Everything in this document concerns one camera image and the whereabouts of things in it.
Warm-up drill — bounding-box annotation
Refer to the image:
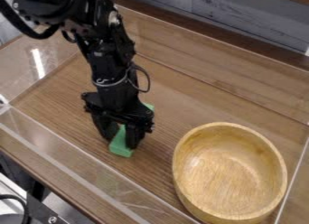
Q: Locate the clear acrylic tray wall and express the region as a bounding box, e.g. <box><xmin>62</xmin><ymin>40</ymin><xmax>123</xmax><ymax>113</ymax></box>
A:
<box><xmin>0</xmin><ymin>0</ymin><xmax>309</xmax><ymax>224</ymax></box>

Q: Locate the brown wooden bowl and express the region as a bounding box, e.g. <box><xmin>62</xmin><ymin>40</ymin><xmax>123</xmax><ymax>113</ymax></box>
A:
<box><xmin>171</xmin><ymin>122</ymin><xmax>287</xmax><ymax>224</ymax></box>

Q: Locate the black cable lower left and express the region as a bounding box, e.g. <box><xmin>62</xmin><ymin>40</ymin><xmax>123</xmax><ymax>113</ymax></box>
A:
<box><xmin>0</xmin><ymin>193</ymin><xmax>30</xmax><ymax>224</ymax></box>

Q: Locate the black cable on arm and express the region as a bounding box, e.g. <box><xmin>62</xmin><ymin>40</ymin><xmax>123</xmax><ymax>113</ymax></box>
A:
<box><xmin>125</xmin><ymin>62</ymin><xmax>152</xmax><ymax>94</ymax></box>

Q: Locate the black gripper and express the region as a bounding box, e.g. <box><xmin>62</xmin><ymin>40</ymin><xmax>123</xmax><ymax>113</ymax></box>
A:
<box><xmin>80</xmin><ymin>82</ymin><xmax>144</xmax><ymax>149</ymax></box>

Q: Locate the green rectangular block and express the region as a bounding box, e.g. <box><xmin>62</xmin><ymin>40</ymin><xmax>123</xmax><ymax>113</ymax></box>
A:
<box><xmin>108</xmin><ymin>101</ymin><xmax>155</xmax><ymax>158</ymax></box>

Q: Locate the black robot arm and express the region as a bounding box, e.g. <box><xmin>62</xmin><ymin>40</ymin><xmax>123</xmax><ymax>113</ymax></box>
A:
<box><xmin>0</xmin><ymin>0</ymin><xmax>155</xmax><ymax>149</ymax></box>

